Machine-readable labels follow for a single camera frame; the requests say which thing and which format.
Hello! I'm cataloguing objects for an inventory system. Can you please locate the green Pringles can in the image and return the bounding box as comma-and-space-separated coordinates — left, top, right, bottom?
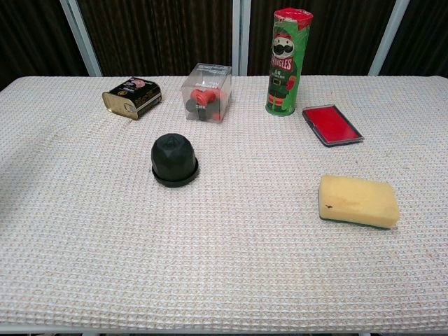
265, 8, 314, 117

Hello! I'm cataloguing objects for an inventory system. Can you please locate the white waffle tablecloth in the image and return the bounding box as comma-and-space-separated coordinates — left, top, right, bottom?
0, 75, 448, 332

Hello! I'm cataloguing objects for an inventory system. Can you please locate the black round jar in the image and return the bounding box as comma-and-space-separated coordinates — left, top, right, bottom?
150, 133, 198, 182

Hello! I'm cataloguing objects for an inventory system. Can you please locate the yellow sponge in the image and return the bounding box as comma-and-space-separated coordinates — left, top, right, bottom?
318, 174, 400, 231

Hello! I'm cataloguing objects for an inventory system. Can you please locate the white partition post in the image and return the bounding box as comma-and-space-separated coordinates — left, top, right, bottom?
59, 0, 104, 78
232, 0, 252, 76
367, 0, 411, 76

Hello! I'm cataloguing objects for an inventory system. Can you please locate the black gold tin can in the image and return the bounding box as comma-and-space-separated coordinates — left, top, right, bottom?
101, 76, 163, 121

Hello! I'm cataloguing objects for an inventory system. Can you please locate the clear box with red toy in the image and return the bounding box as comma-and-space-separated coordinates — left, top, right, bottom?
181, 62, 233, 125

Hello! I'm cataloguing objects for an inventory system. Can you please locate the red ink pad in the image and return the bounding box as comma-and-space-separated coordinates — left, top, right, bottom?
302, 104, 365, 148

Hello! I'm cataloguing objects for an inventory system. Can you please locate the dark brown curtain panel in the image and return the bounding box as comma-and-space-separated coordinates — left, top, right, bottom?
0, 0, 88, 90
247, 0, 398, 76
77, 0, 235, 78
379, 0, 448, 79

